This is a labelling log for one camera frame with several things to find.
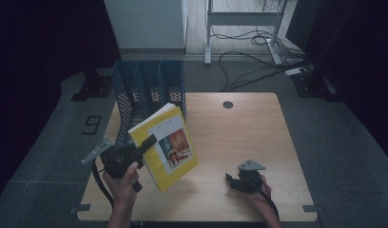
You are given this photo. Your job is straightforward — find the yellow book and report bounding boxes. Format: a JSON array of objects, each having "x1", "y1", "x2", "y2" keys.
[{"x1": 127, "y1": 103, "x2": 200, "y2": 194}]

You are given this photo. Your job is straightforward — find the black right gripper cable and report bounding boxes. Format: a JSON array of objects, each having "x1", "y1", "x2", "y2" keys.
[{"x1": 258, "y1": 181, "x2": 281, "y2": 220}]

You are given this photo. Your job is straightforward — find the white power strip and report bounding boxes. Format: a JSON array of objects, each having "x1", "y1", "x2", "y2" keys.
[{"x1": 284, "y1": 66, "x2": 308, "y2": 77}]

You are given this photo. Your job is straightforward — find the black stand base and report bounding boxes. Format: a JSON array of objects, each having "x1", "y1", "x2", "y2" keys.
[
  {"x1": 291, "y1": 70, "x2": 339, "y2": 100},
  {"x1": 70, "y1": 67, "x2": 113, "y2": 103}
]

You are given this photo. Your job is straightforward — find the person's left hand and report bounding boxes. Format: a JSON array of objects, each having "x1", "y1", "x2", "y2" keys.
[{"x1": 102, "y1": 161, "x2": 145, "y2": 207}]

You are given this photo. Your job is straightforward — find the person's right hand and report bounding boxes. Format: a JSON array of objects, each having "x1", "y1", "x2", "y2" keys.
[{"x1": 245, "y1": 175, "x2": 273, "y2": 208}]

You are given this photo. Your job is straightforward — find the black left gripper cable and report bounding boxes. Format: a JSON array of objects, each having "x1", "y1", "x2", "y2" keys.
[{"x1": 91, "y1": 158, "x2": 115, "y2": 210}]

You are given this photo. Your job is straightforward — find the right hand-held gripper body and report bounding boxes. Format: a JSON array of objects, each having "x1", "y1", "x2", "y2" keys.
[{"x1": 238, "y1": 160, "x2": 267, "y2": 194}]

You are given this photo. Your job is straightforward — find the black floor cables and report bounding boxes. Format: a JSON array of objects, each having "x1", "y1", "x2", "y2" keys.
[{"x1": 210, "y1": 25, "x2": 310, "y2": 93}]

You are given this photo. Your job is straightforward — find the blue plastic file rack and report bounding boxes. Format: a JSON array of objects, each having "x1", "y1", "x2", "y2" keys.
[{"x1": 111, "y1": 60, "x2": 187, "y2": 146}]

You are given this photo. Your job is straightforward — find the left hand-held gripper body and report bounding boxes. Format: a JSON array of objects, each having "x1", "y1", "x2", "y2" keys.
[{"x1": 81, "y1": 136, "x2": 146, "y2": 193}]

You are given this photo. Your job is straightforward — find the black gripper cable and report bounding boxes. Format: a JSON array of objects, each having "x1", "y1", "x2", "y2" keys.
[
  {"x1": 258, "y1": 181, "x2": 281, "y2": 220},
  {"x1": 91, "y1": 158, "x2": 115, "y2": 210}
]

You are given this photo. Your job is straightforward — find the white cabinet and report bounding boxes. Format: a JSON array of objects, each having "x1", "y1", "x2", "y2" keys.
[{"x1": 104, "y1": 0, "x2": 188, "y2": 50}]

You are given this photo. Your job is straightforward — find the white metal desk frame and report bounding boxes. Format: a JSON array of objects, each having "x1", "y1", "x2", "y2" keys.
[{"x1": 204, "y1": 0, "x2": 290, "y2": 67}]

